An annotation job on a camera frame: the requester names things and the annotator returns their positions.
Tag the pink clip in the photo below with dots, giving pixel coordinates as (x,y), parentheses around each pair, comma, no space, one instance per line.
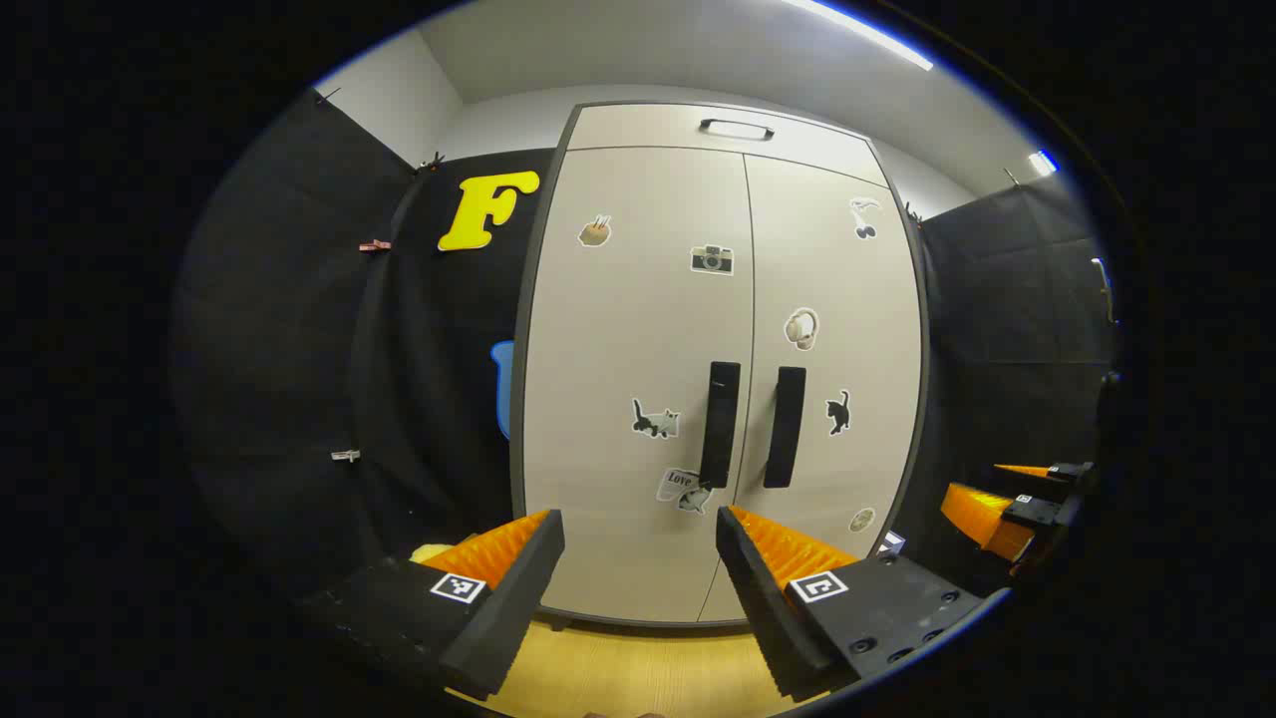
(375,245)

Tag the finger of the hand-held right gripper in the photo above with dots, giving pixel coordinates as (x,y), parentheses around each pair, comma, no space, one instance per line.
(1067,470)
(982,517)

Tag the white shoe cabinet door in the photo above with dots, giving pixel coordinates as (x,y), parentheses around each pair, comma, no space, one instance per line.
(847,299)
(618,329)

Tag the white box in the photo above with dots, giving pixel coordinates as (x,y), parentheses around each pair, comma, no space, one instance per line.
(892,542)

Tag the black backdrop cloth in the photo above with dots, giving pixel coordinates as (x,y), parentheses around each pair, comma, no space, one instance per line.
(997,329)
(279,349)

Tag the small ceiling light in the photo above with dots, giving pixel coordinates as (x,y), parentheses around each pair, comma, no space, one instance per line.
(1043,163)

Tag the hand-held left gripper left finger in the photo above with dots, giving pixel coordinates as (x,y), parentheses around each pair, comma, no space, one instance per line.
(508,608)

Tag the yellow plush toy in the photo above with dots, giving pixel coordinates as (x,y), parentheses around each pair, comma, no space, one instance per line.
(431,551)

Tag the double-door shoe cabinet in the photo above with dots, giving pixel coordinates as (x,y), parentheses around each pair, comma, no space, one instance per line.
(648,125)

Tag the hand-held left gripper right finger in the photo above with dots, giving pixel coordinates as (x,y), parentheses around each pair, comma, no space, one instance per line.
(763,608)

